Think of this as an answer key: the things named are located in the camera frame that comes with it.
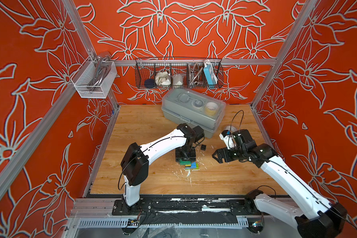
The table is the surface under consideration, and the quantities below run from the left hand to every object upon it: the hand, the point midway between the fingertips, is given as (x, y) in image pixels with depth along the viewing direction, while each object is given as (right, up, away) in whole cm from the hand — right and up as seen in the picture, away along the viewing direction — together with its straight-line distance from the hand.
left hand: (189, 161), depth 78 cm
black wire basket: (-1, +54, +18) cm, 56 cm away
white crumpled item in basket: (-16, +49, +14) cm, 53 cm away
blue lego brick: (+3, -3, +4) cm, 6 cm away
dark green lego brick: (-3, -1, 0) cm, 3 cm away
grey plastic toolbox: (+4, +30, +14) cm, 33 cm away
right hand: (+14, +5, -3) cm, 15 cm away
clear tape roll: (+33, +16, +24) cm, 44 cm away
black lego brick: (+11, +4, +17) cm, 20 cm away
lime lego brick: (+5, -4, +5) cm, 8 cm away
